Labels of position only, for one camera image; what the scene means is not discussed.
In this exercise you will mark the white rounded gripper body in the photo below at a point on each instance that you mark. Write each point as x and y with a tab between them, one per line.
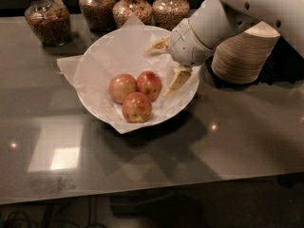
186	45

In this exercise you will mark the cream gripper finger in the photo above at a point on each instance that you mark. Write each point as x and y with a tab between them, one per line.
159	45
177	78

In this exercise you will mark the red apple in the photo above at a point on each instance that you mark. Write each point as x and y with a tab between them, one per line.
120	86
136	108
150	84

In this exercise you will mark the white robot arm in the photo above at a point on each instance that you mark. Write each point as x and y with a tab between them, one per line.
217	20

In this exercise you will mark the white bowl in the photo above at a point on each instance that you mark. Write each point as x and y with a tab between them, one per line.
121	51

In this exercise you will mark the glass cereal jar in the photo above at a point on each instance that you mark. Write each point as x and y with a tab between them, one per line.
98	14
168	13
124	9
50	21

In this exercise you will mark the white paper liner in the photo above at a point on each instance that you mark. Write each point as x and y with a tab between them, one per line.
163	108

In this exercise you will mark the front stack paper bowls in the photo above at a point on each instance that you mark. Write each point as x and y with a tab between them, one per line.
239	59

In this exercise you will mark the black mat under stacks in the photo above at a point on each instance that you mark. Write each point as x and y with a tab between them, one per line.
283	65

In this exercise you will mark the leftmost glass cereal jar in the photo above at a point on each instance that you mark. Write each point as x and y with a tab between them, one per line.
50	21

